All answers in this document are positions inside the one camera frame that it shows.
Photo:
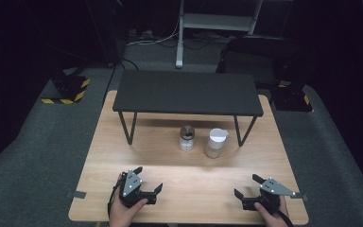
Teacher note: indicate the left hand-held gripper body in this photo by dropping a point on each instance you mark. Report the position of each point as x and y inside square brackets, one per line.
[131, 184]

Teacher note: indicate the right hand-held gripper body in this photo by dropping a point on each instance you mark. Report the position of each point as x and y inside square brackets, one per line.
[275, 188]

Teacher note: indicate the glass jar with metal lid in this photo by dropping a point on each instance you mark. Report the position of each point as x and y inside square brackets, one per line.
[186, 140]

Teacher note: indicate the clear jar with white lid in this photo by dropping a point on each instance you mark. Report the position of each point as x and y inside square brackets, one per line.
[216, 142]

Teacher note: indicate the black shelf with metal legs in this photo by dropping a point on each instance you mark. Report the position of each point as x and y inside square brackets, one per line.
[187, 91]

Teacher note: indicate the person's right hand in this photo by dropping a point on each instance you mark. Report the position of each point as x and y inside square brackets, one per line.
[274, 219]

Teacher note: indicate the person's left hand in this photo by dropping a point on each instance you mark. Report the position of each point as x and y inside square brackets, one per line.
[121, 214]

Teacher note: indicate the grey tape strip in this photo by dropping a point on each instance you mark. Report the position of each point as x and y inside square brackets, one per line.
[76, 194]
[305, 197]

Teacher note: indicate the black yellow striped stand base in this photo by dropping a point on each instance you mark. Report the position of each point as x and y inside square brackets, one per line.
[69, 90]
[291, 97]

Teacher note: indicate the black chair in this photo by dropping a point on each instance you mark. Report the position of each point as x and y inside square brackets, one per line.
[255, 56]

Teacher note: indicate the white metal stand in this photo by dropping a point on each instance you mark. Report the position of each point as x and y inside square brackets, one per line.
[212, 22]

